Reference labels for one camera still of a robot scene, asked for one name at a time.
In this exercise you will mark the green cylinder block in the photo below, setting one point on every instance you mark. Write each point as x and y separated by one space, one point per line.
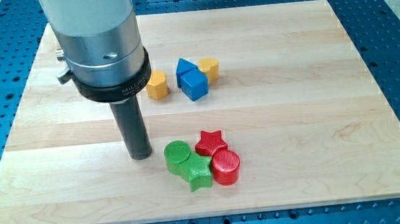
175 153

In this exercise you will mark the yellow hexagon block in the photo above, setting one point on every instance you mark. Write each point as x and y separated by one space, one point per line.
209 66
157 85

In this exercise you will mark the green star block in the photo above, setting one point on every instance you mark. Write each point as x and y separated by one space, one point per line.
196 171

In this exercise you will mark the blue triangle block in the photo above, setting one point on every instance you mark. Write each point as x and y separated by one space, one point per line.
183 67

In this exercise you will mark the wooden board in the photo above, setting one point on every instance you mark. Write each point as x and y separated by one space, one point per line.
294 99

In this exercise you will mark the red star block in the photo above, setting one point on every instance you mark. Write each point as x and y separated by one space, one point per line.
210 143

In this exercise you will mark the yellow hexagon block right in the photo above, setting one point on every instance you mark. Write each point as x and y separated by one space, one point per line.
209 66

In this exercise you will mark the blue cube block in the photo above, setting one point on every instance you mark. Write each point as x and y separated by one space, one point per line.
194 84

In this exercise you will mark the yellow hexagon block left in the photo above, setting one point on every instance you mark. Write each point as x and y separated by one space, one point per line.
157 85

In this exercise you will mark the red cylinder block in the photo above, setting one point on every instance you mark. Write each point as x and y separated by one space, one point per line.
226 167

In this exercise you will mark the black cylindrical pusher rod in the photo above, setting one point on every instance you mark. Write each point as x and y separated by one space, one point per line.
129 119

